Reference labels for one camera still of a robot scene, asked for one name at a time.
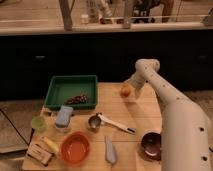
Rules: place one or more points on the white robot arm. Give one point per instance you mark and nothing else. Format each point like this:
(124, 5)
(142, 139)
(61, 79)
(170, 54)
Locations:
(185, 125)

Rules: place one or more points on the wooden block toy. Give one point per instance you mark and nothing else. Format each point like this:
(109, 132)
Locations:
(36, 152)

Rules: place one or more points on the blue sponge block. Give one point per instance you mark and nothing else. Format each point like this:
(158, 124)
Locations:
(63, 117)

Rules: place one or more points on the metal measuring cup white handle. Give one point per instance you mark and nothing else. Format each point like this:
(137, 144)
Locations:
(96, 120)

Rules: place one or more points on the orange plastic bowl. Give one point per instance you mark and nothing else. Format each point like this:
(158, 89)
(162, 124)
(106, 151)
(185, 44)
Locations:
(75, 149)

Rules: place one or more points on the light blue spatula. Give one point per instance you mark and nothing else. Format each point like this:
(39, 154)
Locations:
(110, 152)

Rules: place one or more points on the yellow corn toy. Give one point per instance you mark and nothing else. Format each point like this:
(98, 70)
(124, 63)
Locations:
(52, 145)

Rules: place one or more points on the small orange apple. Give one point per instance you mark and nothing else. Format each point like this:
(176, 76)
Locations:
(125, 91)

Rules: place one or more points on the dark brown bowl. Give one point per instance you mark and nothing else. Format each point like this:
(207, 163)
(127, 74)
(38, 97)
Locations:
(151, 145)

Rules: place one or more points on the green plastic tray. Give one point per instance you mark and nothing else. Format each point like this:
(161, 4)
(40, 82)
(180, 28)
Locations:
(62, 88)

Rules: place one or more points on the dark grape bunch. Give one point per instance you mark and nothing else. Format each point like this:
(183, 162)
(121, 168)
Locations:
(76, 100)

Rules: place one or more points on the white cup on counter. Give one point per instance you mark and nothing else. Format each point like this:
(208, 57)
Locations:
(85, 19)

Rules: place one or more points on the green plastic cup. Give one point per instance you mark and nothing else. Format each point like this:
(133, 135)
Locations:
(38, 123)

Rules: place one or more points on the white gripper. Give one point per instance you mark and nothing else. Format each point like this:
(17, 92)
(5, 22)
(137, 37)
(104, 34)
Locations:
(137, 82)

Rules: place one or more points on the red object on counter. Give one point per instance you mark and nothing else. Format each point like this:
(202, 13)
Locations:
(105, 21)

